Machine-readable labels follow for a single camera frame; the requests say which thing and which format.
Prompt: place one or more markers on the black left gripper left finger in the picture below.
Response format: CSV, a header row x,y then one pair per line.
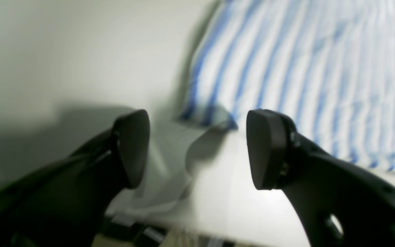
x,y
63,204

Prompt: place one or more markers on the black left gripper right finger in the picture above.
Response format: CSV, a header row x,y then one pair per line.
x,y
338,203

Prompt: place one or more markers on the blue white striped T-shirt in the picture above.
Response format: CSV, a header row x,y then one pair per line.
x,y
327,64

